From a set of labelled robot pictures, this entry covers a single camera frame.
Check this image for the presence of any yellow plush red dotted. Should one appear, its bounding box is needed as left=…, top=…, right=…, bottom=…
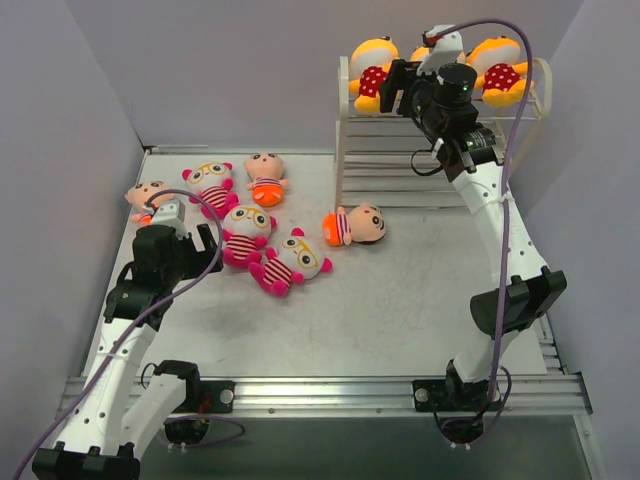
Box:
left=410, top=46, right=430, bottom=62
left=466, top=36, right=528, bottom=108
left=349, top=36, right=399, bottom=115

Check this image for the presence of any pink panda plush front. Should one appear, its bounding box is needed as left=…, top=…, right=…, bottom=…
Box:
left=248, top=227, right=333, bottom=297

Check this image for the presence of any pink panda plush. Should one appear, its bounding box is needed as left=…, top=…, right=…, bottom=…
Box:
left=182, top=162, right=239, bottom=220
left=223, top=204, right=277, bottom=270
left=248, top=227, right=333, bottom=297

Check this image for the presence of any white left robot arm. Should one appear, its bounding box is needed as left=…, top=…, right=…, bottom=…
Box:
left=31, top=224, right=223, bottom=479

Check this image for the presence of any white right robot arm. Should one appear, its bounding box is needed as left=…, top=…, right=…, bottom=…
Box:
left=379, top=59, right=567, bottom=412

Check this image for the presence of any cream metal-rod shelf rack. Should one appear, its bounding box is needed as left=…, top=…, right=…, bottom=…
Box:
left=333, top=56, right=553, bottom=210

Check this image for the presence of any peach doll plush by shelf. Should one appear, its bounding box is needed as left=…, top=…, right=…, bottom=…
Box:
left=322, top=202, right=387, bottom=247

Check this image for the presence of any pink panda plush middle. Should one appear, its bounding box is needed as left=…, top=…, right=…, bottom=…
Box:
left=223, top=204, right=277, bottom=270

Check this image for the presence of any pink panda plush back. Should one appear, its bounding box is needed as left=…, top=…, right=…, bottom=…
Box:
left=182, top=162, right=239, bottom=220

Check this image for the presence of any peach doll plush far left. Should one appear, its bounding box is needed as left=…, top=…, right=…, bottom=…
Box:
left=125, top=180, right=174, bottom=224

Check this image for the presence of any peach doll plush back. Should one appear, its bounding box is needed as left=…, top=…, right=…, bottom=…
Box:
left=244, top=152, right=289, bottom=208

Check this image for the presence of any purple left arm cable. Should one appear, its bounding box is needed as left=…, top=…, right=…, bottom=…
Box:
left=9, top=188, right=246, bottom=480

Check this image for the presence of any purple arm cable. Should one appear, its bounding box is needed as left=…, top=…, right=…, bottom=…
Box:
left=9, top=188, right=246, bottom=480
left=422, top=18, right=532, bottom=449

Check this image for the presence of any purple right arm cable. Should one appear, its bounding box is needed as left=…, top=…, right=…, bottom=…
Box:
left=422, top=18, right=532, bottom=449

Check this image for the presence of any aluminium front mounting rail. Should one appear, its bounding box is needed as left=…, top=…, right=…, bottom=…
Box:
left=175, top=375, right=592, bottom=417

